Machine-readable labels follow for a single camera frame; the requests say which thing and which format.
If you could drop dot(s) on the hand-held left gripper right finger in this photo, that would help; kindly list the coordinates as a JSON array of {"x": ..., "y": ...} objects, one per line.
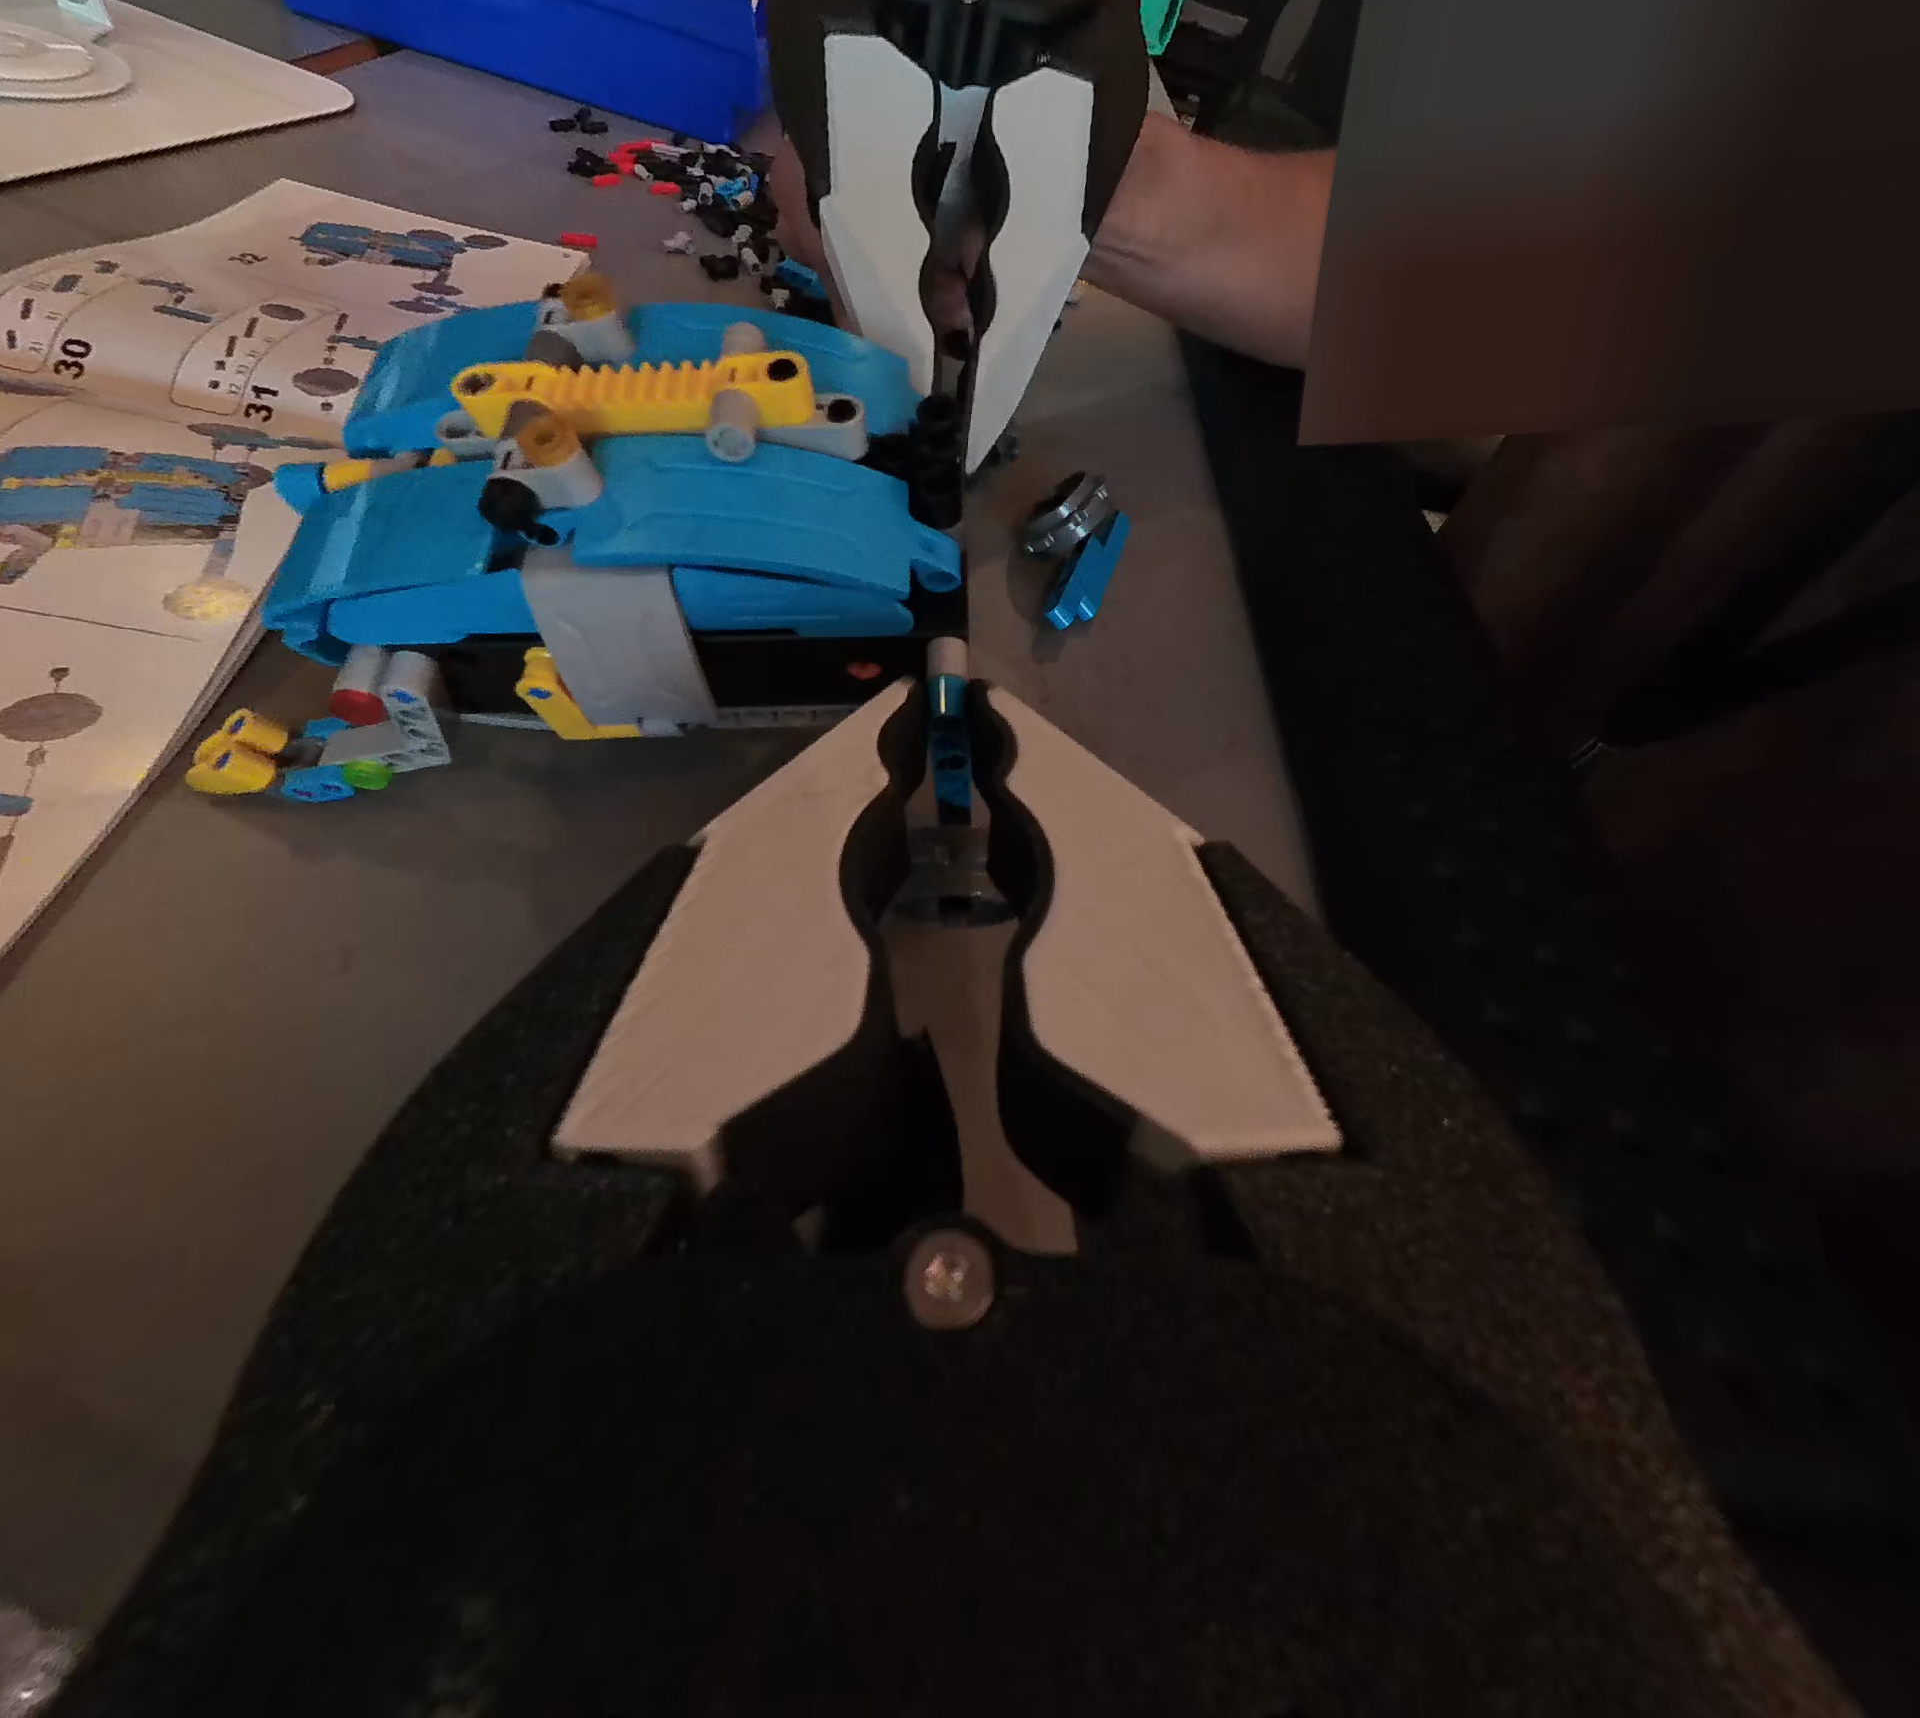
[{"x": 1170, "y": 982}]

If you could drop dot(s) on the open instruction booklet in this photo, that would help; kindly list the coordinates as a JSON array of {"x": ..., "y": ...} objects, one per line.
[{"x": 90, "y": 638}]

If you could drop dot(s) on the blue brick-built toy model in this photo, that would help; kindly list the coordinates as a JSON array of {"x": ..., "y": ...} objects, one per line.
[{"x": 720, "y": 519}]

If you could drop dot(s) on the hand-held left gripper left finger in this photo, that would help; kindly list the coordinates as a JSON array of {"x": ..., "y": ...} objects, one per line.
[{"x": 734, "y": 982}]

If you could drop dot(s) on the person's right forearm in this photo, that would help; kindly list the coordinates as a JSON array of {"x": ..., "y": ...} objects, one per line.
[{"x": 1215, "y": 233}]

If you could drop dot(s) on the pile of small building pieces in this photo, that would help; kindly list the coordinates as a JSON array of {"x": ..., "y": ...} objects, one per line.
[{"x": 704, "y": 188}]

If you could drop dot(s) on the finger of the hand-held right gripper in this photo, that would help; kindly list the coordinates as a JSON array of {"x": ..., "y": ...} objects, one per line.
[
  {"x": 871, "y": 188},
  {"x": 1042, "y": 233}
]

